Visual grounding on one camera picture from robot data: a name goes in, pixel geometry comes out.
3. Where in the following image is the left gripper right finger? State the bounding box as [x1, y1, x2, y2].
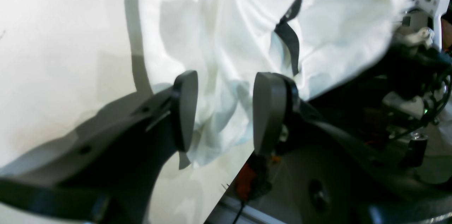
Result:
[253, 72, 451, 224]

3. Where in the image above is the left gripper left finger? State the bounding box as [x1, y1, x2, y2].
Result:
[0, 70, 198, 224]

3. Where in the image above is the white printed t-shirt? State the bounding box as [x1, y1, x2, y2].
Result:
[138, 0, 413, 168]

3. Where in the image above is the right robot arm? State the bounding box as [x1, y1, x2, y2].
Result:
[234, 34, 451, 224]

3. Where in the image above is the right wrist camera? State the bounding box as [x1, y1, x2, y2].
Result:
[415, 0, 450, 52]

